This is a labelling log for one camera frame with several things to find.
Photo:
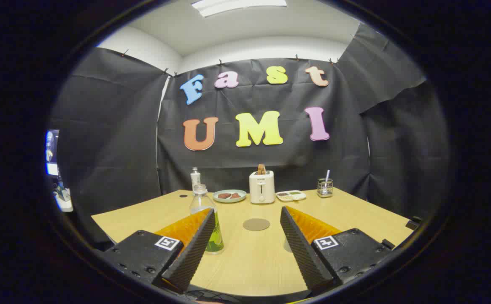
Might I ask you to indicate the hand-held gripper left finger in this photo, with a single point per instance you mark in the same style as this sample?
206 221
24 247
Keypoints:
195 249

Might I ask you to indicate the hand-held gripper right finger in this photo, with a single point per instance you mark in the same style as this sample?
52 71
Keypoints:
302 249

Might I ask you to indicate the clear juice bottle green label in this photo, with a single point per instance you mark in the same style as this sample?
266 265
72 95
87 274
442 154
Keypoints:
201 202

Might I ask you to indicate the round brown coaster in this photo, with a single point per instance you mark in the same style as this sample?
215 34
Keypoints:
256 224

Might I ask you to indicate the small white green bottle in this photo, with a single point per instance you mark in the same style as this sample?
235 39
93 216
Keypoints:
195 177

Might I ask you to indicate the wooden table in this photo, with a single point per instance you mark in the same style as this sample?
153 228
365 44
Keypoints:
249 261

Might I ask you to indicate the white divided dish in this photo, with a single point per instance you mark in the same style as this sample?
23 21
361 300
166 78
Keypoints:
291 195

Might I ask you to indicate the pale green plate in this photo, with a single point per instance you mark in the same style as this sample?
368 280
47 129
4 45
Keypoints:
218 196

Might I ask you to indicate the cream toaster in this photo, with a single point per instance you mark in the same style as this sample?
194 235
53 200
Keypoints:
262 188

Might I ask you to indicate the brown bread slice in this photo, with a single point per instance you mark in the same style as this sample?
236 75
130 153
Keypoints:
261 169

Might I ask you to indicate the black table clamp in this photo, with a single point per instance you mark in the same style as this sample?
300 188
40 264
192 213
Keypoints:
414 222

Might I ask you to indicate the bright display screen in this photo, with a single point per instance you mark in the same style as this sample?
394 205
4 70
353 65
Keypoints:
51 147

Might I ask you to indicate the ceiling light panel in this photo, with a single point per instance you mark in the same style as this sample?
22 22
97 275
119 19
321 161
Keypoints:
239 6

